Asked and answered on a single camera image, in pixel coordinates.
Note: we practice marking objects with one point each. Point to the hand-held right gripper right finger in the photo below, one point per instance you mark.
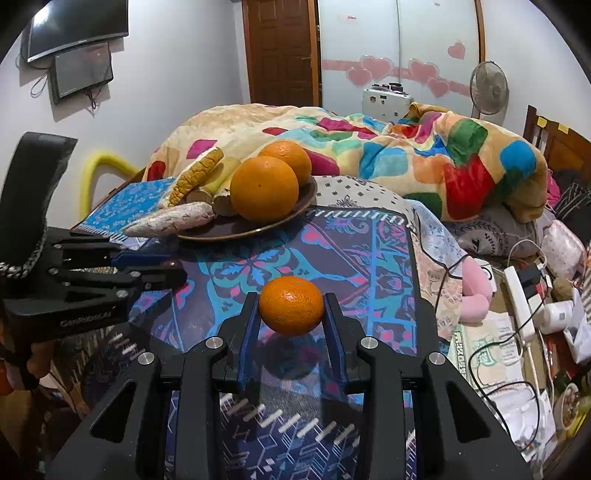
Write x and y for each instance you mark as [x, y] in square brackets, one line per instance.
[336, 341]

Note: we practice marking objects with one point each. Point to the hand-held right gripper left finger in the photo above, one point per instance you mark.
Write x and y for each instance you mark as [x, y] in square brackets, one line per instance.
[248, 341]

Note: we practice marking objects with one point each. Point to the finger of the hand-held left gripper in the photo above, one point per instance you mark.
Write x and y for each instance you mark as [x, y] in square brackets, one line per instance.
[157, 279]
[134, 256]

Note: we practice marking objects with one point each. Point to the pale sweet potato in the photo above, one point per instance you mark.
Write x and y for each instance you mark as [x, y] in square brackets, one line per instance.
[171, 220]

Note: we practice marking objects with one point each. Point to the small mandarin orange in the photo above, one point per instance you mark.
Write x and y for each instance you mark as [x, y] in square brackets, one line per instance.
[292, 304]

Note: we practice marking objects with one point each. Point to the yellow corn cob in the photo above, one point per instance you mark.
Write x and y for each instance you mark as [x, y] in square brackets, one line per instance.
[217, 196]
[196, 177]

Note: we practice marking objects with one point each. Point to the dark brown round plate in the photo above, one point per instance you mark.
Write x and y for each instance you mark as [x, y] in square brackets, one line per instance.
[258, 226]

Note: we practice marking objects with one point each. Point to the large orange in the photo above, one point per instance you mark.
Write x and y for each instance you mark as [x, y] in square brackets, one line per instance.
[288, 154]
[264, 189]

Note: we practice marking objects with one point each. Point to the blue patterned cloth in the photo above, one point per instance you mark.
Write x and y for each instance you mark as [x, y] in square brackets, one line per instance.
[124, 203]

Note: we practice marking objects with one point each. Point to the yellow foam tube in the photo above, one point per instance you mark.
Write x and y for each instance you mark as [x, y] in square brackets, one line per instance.
[92, 170]

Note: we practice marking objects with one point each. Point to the dark patterned mat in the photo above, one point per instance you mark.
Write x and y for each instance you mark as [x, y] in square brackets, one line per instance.
[369, 258]

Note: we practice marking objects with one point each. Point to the white dotted pillow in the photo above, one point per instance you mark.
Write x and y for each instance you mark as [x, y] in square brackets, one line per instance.
[364, 194]

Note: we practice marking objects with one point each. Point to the pink plush toy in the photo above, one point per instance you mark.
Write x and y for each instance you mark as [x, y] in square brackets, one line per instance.
[478, 288]

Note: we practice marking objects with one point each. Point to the banknote print cloth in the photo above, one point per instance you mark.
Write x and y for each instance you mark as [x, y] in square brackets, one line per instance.
[489, 353]

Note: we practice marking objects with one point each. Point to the white power strip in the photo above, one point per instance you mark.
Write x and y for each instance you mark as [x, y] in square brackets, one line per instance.
[519, 304]

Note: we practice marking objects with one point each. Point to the grey patterned pillow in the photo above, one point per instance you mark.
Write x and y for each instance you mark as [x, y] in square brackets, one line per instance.
[498, 230]

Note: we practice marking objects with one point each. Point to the colourful patchwork blanket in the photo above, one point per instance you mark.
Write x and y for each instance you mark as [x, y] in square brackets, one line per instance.
[415, 152]

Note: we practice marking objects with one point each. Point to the white plastic bottle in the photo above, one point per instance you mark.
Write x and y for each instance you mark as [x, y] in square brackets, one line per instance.
[556, 317]

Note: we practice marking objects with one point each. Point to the bowl of food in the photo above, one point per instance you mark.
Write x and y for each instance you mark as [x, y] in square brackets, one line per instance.
[568, 406]

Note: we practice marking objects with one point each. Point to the white box appliance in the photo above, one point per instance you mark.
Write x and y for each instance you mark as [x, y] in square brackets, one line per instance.
[385, 102]

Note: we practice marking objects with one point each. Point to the pink white patterned bag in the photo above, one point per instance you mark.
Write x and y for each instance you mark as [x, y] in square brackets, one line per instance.
[563, 247]

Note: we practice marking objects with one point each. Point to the brown wooden door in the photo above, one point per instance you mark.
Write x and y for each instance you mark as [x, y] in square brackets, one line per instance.
[281, 50]

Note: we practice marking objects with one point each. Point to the standing electric fan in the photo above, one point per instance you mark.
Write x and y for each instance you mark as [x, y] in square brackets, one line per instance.
[488, 87]

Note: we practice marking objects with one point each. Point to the wooden bed headboard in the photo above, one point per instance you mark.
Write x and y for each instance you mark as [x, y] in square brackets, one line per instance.
[558, 143]

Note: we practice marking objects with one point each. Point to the sliding wardrobe with heart stickers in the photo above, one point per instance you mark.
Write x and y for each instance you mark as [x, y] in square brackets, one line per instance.
[397, 46]

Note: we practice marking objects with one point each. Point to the small black wall monitor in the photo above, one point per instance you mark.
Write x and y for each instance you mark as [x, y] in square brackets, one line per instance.
[83, 71]

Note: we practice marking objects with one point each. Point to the black wall television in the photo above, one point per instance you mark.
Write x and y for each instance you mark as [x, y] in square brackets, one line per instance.
[76, 27]

